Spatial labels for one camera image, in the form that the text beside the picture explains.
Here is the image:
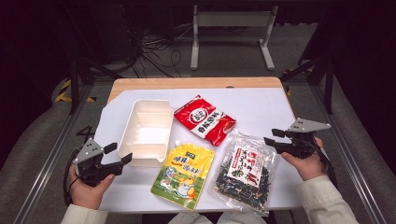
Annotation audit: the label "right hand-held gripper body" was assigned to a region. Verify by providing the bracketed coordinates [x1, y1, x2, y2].
[276, 117, 332, 160]

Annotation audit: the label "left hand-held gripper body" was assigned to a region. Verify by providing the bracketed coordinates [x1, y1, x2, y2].
[72, 137, 125, 188]

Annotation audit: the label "white plastic container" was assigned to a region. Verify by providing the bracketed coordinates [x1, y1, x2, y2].
[118, 98, 175, 168]

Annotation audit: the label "clear dried seaweed bag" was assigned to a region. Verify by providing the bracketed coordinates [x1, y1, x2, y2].
[207, 129, 278, 217]

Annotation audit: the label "red seasoning packet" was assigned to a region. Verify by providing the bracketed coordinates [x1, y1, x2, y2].
[173, 94, 237, 147]

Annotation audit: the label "person's right hand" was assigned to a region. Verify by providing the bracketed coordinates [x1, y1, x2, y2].
[280, 136, 328, 182]

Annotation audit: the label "person's left hand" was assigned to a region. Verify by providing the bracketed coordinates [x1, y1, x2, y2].
[68, 163, 116, 210]

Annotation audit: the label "white table mat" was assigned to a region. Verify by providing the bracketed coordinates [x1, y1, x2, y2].
[93, 87, 304, 214]

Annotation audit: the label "black metal stand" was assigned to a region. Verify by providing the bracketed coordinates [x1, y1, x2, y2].
[66, 55, 120, 115]
[279, 55, 335, 115]

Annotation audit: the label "yellow spouted pouch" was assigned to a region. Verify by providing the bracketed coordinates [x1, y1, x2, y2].
[150, 139, 216, 212]

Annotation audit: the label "wooden table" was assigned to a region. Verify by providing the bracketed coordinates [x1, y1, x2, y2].
[106, 77, 297, 120]

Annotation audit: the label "grey metal stand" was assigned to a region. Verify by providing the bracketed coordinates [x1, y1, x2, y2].
[190, 4, 279, 71]

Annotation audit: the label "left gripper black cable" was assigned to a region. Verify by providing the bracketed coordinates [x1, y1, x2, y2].
[63, 148, 80, 207]

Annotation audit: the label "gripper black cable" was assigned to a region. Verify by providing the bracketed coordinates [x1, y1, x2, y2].
[63, 148, 80, 207]
[306, 138, 339, 189]

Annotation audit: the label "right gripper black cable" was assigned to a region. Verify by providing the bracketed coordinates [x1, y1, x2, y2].
[306, 138, 339, 189]

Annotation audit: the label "aluminium frame rail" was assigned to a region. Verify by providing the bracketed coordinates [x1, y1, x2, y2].
[311, 83, 388, 224]
[12, 83, 94, 224]

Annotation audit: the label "black floor cables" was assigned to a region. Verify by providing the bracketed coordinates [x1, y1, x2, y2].
[122, 12, 195, 78]

